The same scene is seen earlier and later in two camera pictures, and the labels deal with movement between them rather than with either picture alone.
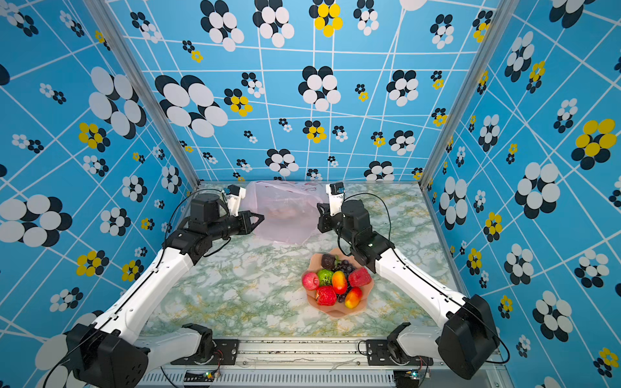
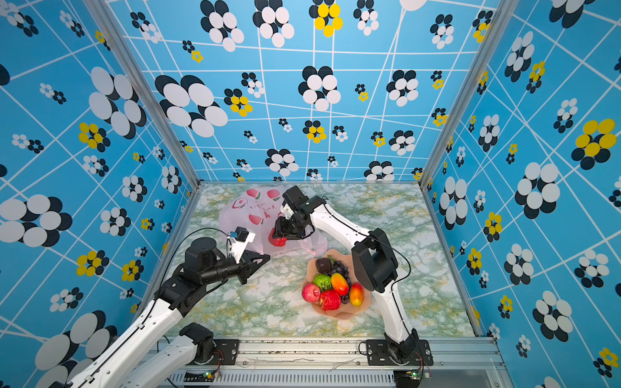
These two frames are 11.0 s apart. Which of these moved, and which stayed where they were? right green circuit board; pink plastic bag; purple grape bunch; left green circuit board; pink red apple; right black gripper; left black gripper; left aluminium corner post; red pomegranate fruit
Moved: pink red apple; left black gripper; pink plastic bag; red pomegranate fruit; right black gripper
Stayed: left aluminium corner post; purple grape bunch; right green circuit board; left green circuit board
